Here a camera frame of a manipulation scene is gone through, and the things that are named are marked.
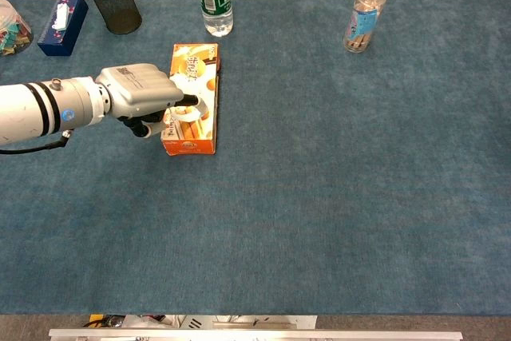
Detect orange cookie box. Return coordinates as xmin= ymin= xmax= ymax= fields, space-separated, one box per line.
xmin=160 ymin=42 xmax=220 ymax=157

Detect black mesh pen holder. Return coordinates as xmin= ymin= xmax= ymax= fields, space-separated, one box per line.
xmin=84 ymin=0 xmax=143 ymax=35

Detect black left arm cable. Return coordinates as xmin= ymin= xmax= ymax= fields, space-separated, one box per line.
xmin=0 ymin=129 xmax=75 ymax=156

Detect white tissue sheet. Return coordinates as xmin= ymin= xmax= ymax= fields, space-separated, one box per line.
xmin=53 ymin=2 xmax=71 ymax=31

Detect aluminium rail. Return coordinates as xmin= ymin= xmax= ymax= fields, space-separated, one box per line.
xmin=48 ymin=327 xmax=464 ymax=341

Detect clear jar colourful clips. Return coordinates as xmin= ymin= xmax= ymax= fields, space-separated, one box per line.
xmin=0 ymin=0 xmax=34 ymax=57

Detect clear jar wooden sticks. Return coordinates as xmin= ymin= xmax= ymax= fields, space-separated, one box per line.
xmin=343 ymin=0 xmax=387 ymax=54

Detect navy blue tissue box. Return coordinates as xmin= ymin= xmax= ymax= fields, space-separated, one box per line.
xmin=37 ymin=0 xmax=89 ymax=57

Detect blue felt table cloth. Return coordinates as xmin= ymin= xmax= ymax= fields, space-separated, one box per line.
xmin=0 ymin=0 xmax=511 ymax=316

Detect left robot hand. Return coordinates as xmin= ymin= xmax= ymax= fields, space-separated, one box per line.
xmin=94 ymin=63 xmax=200 ymax=139

